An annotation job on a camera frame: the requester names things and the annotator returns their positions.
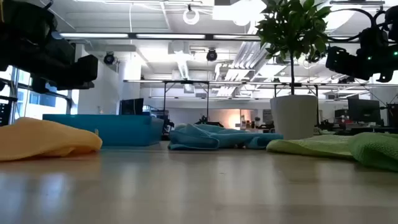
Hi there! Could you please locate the white plant pot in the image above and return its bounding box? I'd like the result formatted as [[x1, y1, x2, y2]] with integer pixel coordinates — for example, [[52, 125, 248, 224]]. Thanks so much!
[[269, 95, 318, 141]]

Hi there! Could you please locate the small black monitor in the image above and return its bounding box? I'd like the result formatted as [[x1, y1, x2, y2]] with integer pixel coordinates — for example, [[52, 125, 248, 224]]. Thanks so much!
[[119, 98, 144, 116]]

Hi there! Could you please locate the teal plastic bin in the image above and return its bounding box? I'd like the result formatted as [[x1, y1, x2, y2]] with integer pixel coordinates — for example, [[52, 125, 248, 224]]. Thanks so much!
[[42, 114, 165, 147]]

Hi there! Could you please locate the blue microfiber towel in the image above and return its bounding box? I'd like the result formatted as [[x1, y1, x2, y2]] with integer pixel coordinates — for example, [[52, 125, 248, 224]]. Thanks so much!
[[167, 123, 284, 151]]

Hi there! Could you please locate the large black monitor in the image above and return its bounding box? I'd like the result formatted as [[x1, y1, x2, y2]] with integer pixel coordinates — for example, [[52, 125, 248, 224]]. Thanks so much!
[[347, 98, 382, 125]]

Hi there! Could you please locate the green leafy plant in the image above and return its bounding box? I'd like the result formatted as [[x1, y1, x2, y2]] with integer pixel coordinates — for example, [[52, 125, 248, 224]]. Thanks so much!
[[255, 0, 332, 96]]

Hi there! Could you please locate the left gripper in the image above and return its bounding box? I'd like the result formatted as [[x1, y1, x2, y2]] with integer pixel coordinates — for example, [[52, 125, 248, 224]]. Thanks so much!
[[0, 23, 99, 94]]

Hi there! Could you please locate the lime microfiber towel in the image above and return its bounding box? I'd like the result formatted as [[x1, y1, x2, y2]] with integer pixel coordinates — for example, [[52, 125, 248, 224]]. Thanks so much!
[[266, 134, 355, 159]]

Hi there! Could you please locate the ceiling light bar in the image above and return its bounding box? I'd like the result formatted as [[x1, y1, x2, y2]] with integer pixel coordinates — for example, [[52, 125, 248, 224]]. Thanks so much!
[[58, 32, 261, 40]]

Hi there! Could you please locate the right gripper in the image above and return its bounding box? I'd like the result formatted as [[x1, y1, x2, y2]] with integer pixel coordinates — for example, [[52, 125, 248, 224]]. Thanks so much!
[[325, 27, 398, 82]]

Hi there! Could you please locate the white ceiling ring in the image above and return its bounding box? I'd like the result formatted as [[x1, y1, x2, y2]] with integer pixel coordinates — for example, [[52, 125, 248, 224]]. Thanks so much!
[[182, 8, 200, 26]]

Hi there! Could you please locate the orange microfiber towel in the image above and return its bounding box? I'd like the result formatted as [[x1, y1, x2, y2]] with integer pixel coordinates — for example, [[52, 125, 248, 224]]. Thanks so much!
[[0, 117, 103, 162]]

